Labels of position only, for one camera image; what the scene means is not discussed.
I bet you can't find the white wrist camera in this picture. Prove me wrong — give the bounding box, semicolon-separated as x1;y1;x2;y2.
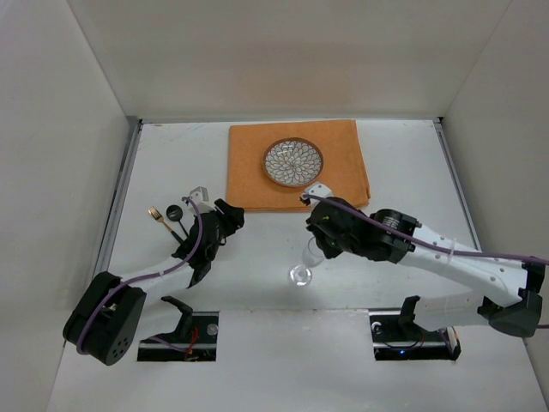
181;186;214;215
299;182;333;204

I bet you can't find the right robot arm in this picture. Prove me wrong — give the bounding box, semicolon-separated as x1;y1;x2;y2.
301;194;548;338

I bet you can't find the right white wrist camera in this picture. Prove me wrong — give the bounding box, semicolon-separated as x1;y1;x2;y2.
299;182;333;204

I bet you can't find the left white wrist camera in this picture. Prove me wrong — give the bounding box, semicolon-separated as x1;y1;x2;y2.
181;186;214;215

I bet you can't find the orange cloth placemat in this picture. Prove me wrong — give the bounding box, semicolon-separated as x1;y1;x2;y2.
226;119;371;212

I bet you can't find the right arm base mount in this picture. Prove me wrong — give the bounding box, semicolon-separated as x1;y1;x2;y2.
369;296;462;361

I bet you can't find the clear wine glass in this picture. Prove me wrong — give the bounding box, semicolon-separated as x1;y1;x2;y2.
288;237;325;288

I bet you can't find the black spoon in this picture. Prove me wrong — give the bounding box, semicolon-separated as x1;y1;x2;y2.
166;204;189;237

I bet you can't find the patterned ceramic plate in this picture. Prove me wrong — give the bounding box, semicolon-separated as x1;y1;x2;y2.
262;137;324;188

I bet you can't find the gold fork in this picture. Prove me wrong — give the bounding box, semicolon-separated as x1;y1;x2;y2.
148;207;181;242

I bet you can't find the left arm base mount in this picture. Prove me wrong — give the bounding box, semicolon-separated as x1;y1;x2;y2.
136;296;220;362

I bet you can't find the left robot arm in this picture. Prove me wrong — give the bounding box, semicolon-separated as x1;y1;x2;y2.
63;197;244;366

